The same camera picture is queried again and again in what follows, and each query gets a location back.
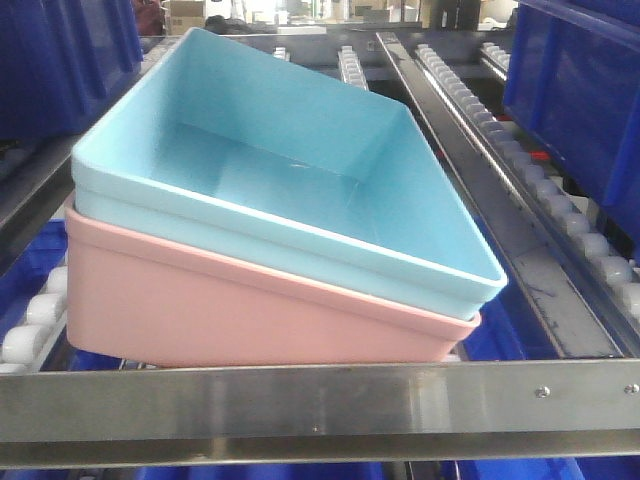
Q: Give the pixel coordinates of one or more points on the light blue plastic box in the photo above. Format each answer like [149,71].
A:
[229,149]

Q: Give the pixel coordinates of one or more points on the pink plastic box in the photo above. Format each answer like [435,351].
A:
[143,298]

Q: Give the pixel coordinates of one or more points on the cardboard boxes in background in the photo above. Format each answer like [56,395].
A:
[180,16]

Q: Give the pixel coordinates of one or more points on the stainless steel shelf rack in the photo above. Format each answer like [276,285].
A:
[582,402]

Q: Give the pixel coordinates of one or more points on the white roller track middle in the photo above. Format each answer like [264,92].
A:
[350,68]

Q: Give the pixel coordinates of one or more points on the white roller track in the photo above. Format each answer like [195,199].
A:
[25,347]
[618,272]
[350,68]

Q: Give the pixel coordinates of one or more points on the white roller track right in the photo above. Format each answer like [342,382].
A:
[618,272]

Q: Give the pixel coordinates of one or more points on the large blue crate right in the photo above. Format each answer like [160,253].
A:
[573,84]

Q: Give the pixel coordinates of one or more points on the large blue crate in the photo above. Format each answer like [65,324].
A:
[63,63]
[573,84]

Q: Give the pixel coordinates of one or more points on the large blue crate left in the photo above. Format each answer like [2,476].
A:
[63,63]

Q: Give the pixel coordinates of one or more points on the white roller track left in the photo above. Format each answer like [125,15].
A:
[25,347]

